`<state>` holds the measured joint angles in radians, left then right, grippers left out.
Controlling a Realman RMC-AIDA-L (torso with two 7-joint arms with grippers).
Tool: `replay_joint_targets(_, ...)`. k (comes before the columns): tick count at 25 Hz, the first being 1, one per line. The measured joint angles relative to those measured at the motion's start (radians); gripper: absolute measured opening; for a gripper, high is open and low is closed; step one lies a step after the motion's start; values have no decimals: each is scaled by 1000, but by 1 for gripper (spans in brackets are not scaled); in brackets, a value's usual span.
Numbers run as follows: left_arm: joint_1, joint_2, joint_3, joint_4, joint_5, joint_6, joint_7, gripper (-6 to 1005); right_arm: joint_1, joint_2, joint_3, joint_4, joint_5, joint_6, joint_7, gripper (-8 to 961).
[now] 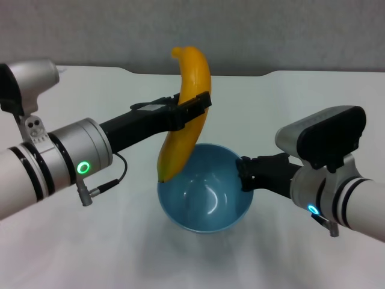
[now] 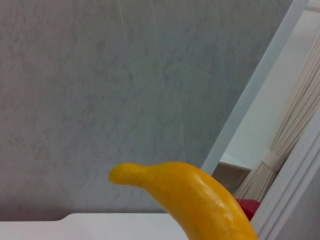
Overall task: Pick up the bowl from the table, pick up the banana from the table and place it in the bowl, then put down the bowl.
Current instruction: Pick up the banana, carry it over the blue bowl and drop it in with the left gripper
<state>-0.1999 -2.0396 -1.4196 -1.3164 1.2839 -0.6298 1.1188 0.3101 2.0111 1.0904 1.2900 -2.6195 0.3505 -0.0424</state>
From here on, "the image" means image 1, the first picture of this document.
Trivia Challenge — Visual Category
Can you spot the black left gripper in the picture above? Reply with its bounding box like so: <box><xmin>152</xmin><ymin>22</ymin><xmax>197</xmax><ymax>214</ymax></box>
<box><xmin>99</xmin><ymin>91</ymin><xmax>212</xmax><ymax>155</ymax></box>

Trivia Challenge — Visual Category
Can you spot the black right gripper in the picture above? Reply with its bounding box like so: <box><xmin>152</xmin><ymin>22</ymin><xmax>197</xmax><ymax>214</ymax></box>
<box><xmin>235</xmin><ymin>152</ymin><xmax>302</xmax><ymax>200</ymax></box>

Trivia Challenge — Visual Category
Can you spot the yellow banana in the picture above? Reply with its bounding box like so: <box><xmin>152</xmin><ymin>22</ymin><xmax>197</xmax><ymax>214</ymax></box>
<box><xmin>156</xmin><ymin>45</ymin><xmax>213</xmax><ymax>184</ymax></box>

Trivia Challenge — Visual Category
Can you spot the blue bowl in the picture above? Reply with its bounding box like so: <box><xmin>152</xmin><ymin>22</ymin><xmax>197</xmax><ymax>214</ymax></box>
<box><xmin>156</xmin><ymin>143</ymin><xmax>254</xmax><ymax>235</ymax></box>

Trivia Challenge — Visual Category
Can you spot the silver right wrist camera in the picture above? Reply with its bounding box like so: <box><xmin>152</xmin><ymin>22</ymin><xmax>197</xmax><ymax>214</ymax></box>
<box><xmin>276</xmin><ymin>105</ymin><xmax>367</xmax><ymax>174</ymax></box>

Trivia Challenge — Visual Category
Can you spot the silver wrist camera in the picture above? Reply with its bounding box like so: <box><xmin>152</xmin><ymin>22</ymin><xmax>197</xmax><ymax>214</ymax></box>
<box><xmin>0</xmin><ymin>58</ymin><xmax>61</xmax><ymax>142</ymax></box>
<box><xmin>276</xmin><ymin>105</ymin><xmax>367</xmax><ymax>174</ymax></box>

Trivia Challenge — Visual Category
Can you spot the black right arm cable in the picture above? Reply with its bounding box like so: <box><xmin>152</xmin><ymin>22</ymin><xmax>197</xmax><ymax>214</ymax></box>
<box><xmin>311</xmin><ymin>210</ymin><xmax>340</xmax><ymax>238</ymax></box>

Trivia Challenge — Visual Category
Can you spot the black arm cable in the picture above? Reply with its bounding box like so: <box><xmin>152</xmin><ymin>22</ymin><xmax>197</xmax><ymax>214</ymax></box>
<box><xmin>76</xmin><ymin>152</ymin><xmax>128</xmax><ymax>207</ymax></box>
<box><xmin>311</xmin><ymin>210</ymin><xmax>340</xmax><ymax>238</ymax></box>

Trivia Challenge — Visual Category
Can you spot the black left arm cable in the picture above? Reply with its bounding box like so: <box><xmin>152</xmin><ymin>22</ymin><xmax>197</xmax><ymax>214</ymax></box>
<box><xmin>76</xmin><ymin>152</ymin><xmax>128</xmax><ymax>207</ymax></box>

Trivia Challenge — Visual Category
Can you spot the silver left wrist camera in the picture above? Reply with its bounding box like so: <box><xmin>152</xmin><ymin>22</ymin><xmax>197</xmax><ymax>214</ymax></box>
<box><xmin>0</xmin><ymin>58</ymin><xmax>61</xmax><ymax>142</ymax></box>

